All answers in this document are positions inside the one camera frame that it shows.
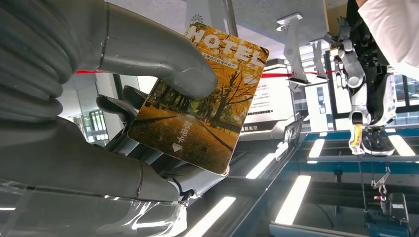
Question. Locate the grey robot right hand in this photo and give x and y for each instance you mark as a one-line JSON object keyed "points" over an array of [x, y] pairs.
{"points": [[157, 52]]}

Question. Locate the person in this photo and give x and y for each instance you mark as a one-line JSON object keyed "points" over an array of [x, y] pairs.
{"points": [[392, 32]]}

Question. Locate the red barrier belt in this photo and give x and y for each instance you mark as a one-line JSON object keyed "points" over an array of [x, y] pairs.
{"points": [[278, 75]]}

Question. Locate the silver black humanoid robot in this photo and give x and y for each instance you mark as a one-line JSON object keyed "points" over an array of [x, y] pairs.
{"points": [[356, 75]]}

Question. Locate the blue electric hoist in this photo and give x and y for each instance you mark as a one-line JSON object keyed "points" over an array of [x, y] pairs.
{"points": [[386, 222]]}

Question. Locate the chrome stanchion post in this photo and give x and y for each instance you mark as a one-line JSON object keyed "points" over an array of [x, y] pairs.
{"points": [[231, 16]]}

